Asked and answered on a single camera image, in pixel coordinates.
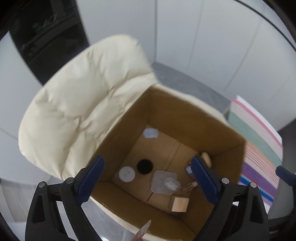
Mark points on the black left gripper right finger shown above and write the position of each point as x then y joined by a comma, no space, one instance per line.
222,222

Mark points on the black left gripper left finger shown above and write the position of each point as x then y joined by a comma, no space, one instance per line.
75,191

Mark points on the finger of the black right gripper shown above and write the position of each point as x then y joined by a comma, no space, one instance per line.
288,177

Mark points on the translucent grey plastic case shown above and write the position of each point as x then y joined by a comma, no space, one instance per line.
150,133

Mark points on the pink blue labelled tube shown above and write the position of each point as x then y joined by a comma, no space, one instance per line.
189,172

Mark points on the clear small glass bottle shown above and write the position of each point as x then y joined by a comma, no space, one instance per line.
188,187

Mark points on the striped colourful blanket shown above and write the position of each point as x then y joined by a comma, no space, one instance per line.
256,150

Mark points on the beige oval wooden item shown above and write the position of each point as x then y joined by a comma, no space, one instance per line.
205,156

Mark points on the small wooden cube box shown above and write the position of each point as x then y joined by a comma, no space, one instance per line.
179,204

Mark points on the square white plastic container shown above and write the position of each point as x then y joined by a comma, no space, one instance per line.
157,183

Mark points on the brown cardboard box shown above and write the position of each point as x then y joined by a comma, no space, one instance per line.
185,130

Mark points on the cream padded chair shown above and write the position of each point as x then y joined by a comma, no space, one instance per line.
74,112

